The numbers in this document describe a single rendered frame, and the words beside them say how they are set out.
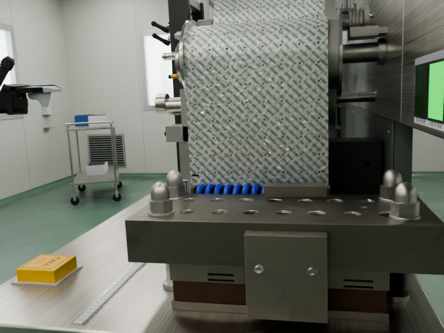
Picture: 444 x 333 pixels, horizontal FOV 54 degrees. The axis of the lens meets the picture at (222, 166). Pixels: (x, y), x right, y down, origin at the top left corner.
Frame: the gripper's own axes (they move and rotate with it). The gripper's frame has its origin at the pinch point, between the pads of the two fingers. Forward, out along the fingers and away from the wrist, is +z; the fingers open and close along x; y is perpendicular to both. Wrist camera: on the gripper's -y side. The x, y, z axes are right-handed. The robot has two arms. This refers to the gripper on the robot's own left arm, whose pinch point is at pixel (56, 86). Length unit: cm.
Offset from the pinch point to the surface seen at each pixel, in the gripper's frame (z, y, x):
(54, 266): -5, 22, 71
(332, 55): 38, -12, 82
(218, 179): 22, 9, 74
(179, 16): 28.1, -19.4, 33.8
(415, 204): 36, 4, 104
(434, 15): 31, -17, 108
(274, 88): 30, -7, 78
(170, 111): 18, -1, 60
